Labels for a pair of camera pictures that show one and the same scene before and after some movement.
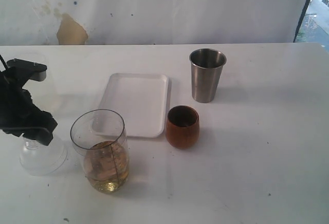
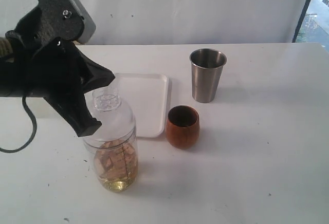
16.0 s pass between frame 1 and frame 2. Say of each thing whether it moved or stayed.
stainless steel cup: stayed
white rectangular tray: stayed
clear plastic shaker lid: moved
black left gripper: moved
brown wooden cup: stayed
